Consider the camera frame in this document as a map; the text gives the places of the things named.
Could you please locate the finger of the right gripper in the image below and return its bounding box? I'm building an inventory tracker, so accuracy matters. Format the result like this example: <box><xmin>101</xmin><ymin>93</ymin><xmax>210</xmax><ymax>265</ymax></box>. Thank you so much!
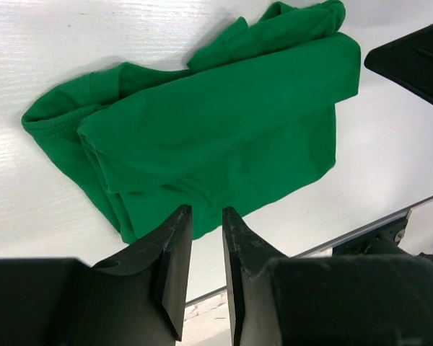
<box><xmin>364</xmin><ymin>24</ymin><xmax>433</xmax><ymax>105</ymax></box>

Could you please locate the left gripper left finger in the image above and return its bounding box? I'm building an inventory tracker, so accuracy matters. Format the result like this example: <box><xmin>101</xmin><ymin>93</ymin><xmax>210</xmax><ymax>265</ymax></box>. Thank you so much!
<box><xmin>0</xmin><ymin>205</ymin><xmax>193</xmax><ymax>345</ymax></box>

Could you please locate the green t-shirt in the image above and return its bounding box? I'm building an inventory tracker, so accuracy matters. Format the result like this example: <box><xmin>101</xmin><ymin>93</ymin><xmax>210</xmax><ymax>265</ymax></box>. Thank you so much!
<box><xmin>22</xmin><ymin>1</ymin><xmax>361</xmax><ymax>244</ymax></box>

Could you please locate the aluminium table edge rail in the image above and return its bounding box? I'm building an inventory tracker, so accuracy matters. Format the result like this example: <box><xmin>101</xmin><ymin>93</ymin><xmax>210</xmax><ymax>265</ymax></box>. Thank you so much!
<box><xmin>182</xmin><ymin>190</ymin><xmax>433</xmax><ymax>307</ymax></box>

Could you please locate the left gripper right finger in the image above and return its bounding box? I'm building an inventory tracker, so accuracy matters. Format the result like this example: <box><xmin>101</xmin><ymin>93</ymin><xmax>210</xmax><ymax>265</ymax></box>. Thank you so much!
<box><xmin>222</xmin><ymin>207</ymin><xmax>433</xmax><ymax>345</ymax></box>

